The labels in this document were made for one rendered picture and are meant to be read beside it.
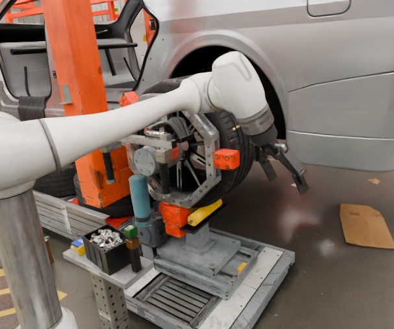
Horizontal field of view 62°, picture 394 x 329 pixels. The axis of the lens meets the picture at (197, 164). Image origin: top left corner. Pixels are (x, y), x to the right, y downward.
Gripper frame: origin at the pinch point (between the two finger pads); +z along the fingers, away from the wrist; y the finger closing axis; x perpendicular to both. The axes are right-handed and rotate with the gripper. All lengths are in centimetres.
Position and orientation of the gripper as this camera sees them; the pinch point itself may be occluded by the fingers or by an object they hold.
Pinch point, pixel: (286, 182)
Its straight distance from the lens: 100.9
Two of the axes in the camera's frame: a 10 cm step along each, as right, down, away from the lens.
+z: 4.9, 7.6, 4.4
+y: 4.5, 2.2, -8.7
